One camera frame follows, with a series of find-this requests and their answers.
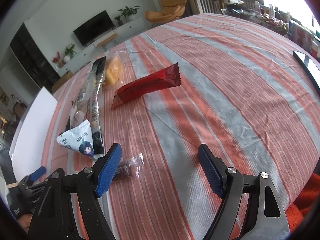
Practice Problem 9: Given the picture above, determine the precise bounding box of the white triangular snack packet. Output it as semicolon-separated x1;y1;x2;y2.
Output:
56;120;94;157

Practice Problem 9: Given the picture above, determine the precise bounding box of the dark brown sausage snack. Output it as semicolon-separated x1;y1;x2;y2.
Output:
112;153;144;181

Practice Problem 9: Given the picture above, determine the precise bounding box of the long black snack stick packet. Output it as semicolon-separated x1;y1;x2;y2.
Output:
88;56;106;155

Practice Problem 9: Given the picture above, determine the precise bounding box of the clear packet of brown snacks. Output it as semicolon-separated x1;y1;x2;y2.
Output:
65;74;95;131

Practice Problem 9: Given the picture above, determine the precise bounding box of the bread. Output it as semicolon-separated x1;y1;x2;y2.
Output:
103;50;126;88

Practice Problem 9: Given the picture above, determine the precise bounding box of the red snack packet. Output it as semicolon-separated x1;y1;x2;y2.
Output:
111;62;181;110

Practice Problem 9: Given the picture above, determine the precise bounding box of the white board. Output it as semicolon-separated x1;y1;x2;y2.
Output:
9;87;58;181

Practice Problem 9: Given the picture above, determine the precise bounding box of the dark display cabinet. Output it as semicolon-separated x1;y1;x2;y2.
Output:
10;23;60;92

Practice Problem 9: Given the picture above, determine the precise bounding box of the red flower vase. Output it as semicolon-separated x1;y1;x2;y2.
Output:
52;51;65;68

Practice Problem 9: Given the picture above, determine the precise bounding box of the small potted plant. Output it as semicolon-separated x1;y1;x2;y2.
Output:
63;43;75;63

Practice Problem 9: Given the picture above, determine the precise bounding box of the black smartphone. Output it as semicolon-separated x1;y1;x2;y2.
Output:
293;50;320;95

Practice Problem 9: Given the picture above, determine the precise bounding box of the white tv cabinet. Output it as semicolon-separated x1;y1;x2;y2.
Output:
57;17;147;76

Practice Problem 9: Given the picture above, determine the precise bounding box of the wooden stool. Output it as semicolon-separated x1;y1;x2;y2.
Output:
95;33;118;51

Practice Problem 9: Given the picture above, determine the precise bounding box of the black television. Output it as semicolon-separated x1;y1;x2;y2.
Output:
73;10;115;46

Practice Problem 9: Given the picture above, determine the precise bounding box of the green potted plant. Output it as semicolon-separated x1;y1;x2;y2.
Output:
118;5;140;21

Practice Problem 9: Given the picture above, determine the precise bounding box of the orange lounge chair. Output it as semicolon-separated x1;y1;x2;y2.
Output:
145;0;188;24

